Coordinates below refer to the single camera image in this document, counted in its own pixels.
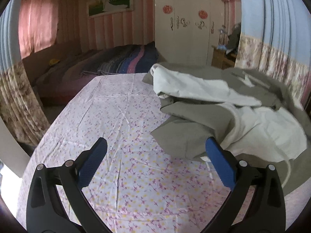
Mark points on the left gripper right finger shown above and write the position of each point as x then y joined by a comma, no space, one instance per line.
266,212

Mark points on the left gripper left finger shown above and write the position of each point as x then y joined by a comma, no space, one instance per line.
45,211

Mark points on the olive and white jacket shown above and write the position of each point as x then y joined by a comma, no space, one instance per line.
251,115

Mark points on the dark clothing on nightstand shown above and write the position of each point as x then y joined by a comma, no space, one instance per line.
233,39

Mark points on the floral white bed sheet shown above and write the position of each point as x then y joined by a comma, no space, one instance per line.
138,187

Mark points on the blue floral curtain left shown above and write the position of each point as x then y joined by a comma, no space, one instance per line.
20,109

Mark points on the blue floral curtain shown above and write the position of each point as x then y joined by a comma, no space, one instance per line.
20,109
275,40

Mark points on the dark bed with brown headboard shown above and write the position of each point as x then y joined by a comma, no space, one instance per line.
37,64

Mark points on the striped dark blanket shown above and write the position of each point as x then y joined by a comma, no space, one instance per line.
125,59

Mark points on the yellow small object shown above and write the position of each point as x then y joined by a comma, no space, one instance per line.
53,62

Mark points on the wooden nightstand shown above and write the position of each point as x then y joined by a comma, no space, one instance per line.
222,60

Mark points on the blue floral curtain right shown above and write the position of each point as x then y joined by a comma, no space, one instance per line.
275,40

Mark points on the desk lamp ornament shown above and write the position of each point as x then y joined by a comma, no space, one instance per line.
223,34

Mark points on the pink window curtain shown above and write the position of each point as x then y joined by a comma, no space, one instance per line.
37,25

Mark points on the white wardrobe with decals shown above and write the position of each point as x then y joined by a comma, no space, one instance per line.
186,31

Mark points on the framed wedding picture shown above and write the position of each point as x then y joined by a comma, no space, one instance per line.
96,8

